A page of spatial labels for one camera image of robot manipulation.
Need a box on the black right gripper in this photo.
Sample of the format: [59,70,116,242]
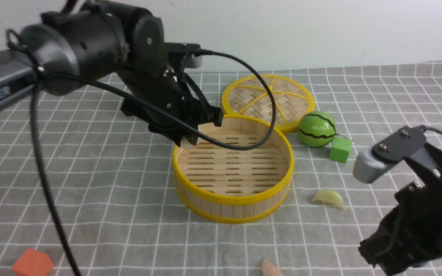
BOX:
[358,144,442,276]

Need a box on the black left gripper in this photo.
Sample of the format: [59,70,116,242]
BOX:
[120,43,223,146]

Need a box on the pale yellow dumpling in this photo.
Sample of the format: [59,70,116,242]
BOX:
[310,189,345,210]

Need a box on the pink dumpling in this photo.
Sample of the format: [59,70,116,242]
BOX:
[261,258,285,276]

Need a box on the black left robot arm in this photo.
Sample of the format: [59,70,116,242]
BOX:
[0,0,223,146]

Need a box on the woven bamboo steamer lid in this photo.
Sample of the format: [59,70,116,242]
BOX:
[221,74,315,134]

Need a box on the bamboo steamer tray yellow rim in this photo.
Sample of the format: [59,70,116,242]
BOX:
[172,129,295,224]

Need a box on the grey checkered tablecloth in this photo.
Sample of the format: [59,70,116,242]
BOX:
[0,61,442,276]

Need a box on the green wooden cube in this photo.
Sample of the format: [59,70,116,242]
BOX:
[328,137,352,164]

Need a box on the green toy watermelon ball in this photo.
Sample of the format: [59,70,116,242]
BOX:
[297,111,336,148]

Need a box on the orange wooden block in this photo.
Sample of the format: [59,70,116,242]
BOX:
[12,248,54,276]

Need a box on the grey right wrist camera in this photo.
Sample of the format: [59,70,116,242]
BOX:
[353,126,426,184]

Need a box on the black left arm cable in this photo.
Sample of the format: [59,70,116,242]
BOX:
[6,29,277,276]

